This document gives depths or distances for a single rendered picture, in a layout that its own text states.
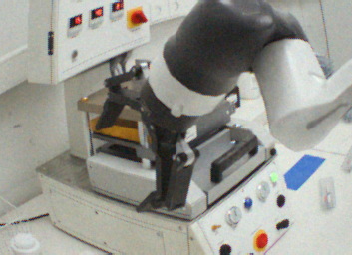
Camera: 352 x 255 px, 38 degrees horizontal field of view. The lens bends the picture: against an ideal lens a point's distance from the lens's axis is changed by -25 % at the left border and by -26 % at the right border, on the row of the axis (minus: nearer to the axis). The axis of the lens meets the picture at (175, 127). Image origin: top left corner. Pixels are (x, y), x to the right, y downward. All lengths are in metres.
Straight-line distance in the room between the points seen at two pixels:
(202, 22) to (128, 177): 0.61
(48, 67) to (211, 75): 0.66
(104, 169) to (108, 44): 0.29
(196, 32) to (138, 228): 0.66
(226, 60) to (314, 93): 0.11
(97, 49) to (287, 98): 0.76
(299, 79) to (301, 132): 0.06
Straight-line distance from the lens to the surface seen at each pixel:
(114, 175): 1.20
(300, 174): 1.68
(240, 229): 1.23
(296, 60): 0.65
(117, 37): 1.38
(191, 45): 0.63
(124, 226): 1.25
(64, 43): 1.25
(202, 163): 1.24
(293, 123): 0.63
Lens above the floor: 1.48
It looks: 21 degrees down
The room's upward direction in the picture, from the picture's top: 5 degrees counter-clockwise
